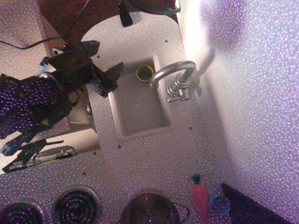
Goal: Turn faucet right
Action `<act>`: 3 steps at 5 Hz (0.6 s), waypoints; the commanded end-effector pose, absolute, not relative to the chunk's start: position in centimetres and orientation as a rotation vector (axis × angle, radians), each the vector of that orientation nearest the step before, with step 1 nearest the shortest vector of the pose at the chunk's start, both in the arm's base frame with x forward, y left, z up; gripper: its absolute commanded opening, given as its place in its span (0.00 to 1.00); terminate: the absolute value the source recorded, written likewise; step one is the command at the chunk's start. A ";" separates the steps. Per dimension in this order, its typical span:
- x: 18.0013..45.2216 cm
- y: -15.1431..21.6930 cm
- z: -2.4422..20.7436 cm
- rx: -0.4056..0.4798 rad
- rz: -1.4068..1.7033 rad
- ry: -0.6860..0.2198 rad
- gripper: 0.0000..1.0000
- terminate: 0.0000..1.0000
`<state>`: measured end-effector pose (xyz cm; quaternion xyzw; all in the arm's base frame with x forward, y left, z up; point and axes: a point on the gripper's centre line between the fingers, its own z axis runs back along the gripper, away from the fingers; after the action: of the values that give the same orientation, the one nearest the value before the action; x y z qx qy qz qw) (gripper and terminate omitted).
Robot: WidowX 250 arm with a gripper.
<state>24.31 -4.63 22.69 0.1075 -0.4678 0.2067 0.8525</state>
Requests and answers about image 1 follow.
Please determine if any black stove burner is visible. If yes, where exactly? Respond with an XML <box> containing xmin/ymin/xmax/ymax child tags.
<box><xmin>0</xmin><ymin>199</ymin><xmax>45</xmax><ymax>224</ymax></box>
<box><xmin>51</xmin><ymin>185</ymin><xmax>103</xmax><ymax>224</ymax></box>

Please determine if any orange toy carrot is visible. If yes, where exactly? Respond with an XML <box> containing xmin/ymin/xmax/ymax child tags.
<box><xmin>192</xmin><ymin>174</ymin><xmax>208</xmax><ymax>223</ymax></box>

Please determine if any silver curved faucet spout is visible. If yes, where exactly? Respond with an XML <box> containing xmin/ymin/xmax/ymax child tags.
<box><xmin>150</xmin><ymin>61</ymin><xmax>196</xmax><ymax>88</ymax></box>

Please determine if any white toy sink basin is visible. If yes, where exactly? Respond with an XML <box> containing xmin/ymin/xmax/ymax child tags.
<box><xmin>109</xmin><ymin>56</ymin><xmax>171</xmax><ymax>140</ymax></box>

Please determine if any silver oven door handle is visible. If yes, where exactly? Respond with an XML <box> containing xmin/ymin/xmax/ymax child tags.
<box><xmin>32</xmin><ymin>145</ymin><xmax>77</xmax><ymax>165</ymax></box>

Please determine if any yellow green cup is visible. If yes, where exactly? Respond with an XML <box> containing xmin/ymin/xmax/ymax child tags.
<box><xmin>136</xmin><ymin>64</ymin><xmax>154</xmax><ymax>82</ymax></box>

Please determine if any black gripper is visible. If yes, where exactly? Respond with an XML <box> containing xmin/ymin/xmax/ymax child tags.
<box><xmin>40</xmin><ymin>40</ymin><xmax>124</xmax><ymax>98</ymax></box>

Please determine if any black cable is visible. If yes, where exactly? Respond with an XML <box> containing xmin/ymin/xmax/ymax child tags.
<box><xmin>0</xmin><ymin>0</ymin><xmax>91</xmax><ymax>50</ymax></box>

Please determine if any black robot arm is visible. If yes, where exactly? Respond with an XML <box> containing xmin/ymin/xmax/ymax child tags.
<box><xmin>0</xmin><ymin>41</ymin><xmax>124</xmax><ymax>142</ymax></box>

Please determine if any black clamp at top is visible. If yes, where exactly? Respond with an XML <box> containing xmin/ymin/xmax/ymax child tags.
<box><xmin>118</xmin><ymin>0</ymin><xmax>133</xmax><ymax>28</ymax></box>

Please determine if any black pot with lid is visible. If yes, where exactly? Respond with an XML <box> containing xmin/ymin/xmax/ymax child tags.
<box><xmin>117</xmin><ymin>191</ymin><xmax>190</xmax><ymax>224</ymax></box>

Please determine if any left black stove burner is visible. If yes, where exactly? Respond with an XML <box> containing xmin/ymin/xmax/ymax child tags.
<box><xmin>0</xmin><ymin>199</ymin><xmax>45</xmax><ymax>224</ymax></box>

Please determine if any middle black stove burner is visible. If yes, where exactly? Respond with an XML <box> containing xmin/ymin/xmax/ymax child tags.
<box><xmin>51</xmin><ymin>185</ymin><xmax>103</xmax><ymax>224</ymax></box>

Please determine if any blue round toy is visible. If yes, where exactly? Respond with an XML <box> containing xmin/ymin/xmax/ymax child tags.
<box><xmin>208</xmin><ymin>194</ymin><xmax>231</xmax><ymax>217</ymax></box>

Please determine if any dark board bottom right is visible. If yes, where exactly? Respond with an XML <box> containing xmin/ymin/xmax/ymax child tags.
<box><xmin>221</xmin><ymin>183</ymin><xmax>290</xmax><ymax>224</ymax></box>

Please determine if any silver faucet base with handle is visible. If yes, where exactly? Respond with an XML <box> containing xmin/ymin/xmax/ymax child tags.
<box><xmin>166</xmin><ymin>73</ymin><xmax>192</xmax><ymax>103</ymax></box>

